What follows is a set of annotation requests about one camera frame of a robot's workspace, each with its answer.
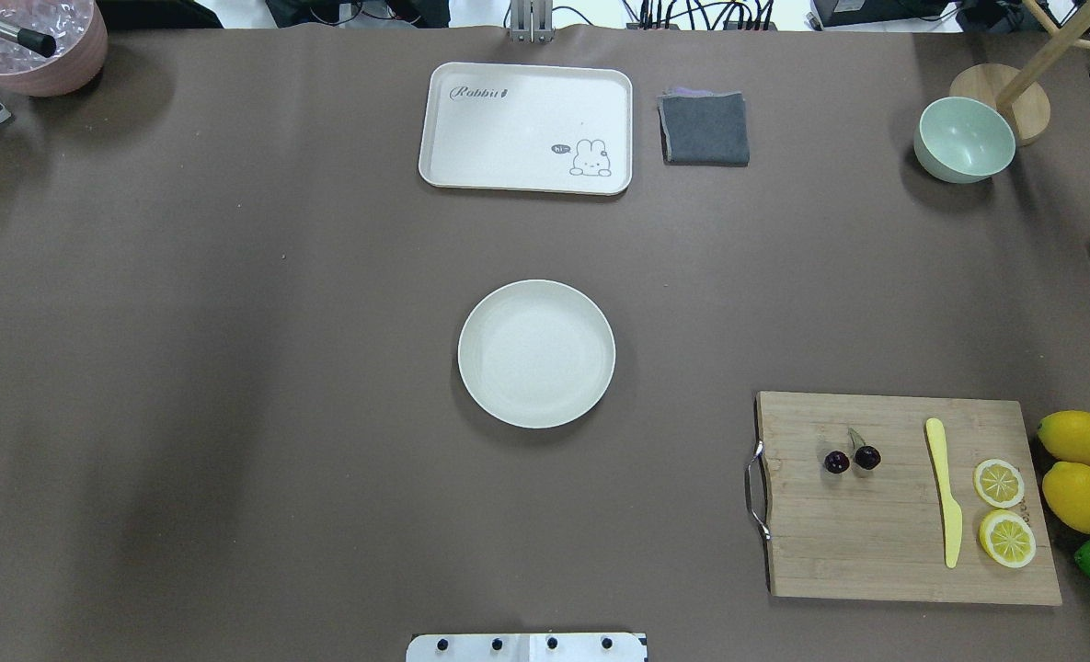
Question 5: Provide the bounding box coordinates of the dark red cherry pair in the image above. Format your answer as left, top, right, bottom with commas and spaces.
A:
822, 428, 884, 474

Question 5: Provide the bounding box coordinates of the white rabbit tray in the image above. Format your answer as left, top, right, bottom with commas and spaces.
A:
419, 62, 634, 196

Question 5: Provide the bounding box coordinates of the round white plate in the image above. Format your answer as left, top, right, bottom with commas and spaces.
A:
456, 280, 617, 430

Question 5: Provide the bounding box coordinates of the grey folded cloth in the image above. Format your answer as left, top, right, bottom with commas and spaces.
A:
658, 88, 751, 167

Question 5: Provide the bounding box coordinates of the bamboo cutting board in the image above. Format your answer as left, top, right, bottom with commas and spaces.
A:
754, 392, 1062, 606

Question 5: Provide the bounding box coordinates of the yellow plastic knife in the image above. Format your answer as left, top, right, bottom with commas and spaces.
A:
924, 417, 962, 569

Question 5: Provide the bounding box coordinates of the mint green bowl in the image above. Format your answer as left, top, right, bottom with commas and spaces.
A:
913, 97, 1018, 184

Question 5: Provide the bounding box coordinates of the lemon slice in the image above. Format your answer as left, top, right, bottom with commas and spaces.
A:
972, 458, 1027, 508
978, 508, 1037, 569

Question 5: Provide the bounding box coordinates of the wooden cup stand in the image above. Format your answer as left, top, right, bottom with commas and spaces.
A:
948, 1, 1090, 146

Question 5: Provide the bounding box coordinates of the yellow lemon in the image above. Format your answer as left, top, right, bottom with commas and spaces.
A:
1041, 461, 1090, 535
1036, 410, 1090, 466

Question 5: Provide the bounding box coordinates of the pink bowl with ice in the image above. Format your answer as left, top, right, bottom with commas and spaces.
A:
0, 1, 109, 97

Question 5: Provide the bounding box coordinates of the black metal muddler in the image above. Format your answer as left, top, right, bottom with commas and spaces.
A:
0, 19, 57, 58

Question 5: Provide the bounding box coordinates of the aluminium frame post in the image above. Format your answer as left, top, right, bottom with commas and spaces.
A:
507, 0, 556, 43

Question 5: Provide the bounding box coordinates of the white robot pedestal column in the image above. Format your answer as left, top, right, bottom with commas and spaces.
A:
405, 631, 649, 661

